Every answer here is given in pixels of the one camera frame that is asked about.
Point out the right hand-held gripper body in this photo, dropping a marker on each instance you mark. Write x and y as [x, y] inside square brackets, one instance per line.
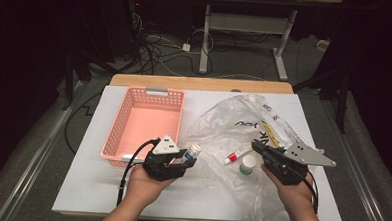
[290, 166]

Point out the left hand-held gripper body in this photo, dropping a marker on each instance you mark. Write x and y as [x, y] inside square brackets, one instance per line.
[163, 169]

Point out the white bottle with blue label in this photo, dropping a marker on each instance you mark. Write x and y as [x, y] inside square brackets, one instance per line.
[192, 152]

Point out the green bottle with white cap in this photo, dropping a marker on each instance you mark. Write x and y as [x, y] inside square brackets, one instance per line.
[247, 164]

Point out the red and white tube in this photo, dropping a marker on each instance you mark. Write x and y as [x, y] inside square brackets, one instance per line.
[236, 156]

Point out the clear plastic bag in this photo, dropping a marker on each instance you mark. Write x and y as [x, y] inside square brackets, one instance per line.
[216, 131]

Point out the pink plastic basket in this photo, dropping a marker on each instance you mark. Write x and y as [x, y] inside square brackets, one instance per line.
[143, 121]

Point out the person's left hand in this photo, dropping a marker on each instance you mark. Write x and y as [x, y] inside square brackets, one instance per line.
[144, 188]

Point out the person's right hand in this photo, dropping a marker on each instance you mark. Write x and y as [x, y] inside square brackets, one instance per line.
[295, 196]

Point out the wooden table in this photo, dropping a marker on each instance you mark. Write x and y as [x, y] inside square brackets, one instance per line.
[201, 83]

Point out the white board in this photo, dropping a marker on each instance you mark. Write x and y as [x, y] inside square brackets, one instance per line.
[80, 185]

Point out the black stand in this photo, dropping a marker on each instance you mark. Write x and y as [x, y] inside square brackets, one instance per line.
[342, 100]
[68, 85]

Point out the white power adapter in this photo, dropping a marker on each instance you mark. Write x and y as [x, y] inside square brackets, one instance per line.
[186, 47]

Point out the white power strip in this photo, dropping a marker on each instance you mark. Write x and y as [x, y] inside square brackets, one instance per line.
[322, 45]

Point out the white-framed desk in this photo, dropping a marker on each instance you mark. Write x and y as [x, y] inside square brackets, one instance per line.
[244, 23]

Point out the metal floor rail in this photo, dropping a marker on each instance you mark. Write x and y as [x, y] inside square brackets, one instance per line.
[38, 157]
[361, 184]

